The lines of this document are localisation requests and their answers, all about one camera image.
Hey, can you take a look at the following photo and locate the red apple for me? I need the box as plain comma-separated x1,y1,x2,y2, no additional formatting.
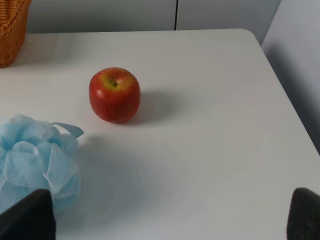
88,67,141,124

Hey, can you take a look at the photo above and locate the orange wicker basket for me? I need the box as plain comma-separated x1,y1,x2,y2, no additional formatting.
0,0,32,68

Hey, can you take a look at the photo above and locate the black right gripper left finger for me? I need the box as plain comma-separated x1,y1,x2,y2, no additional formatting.
0,189,57,240

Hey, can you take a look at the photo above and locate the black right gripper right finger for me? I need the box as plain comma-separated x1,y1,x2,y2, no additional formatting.
286,187,320,240

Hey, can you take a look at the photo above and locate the blue mesh bath loofah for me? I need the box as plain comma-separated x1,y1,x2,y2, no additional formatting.
0,115,84,213

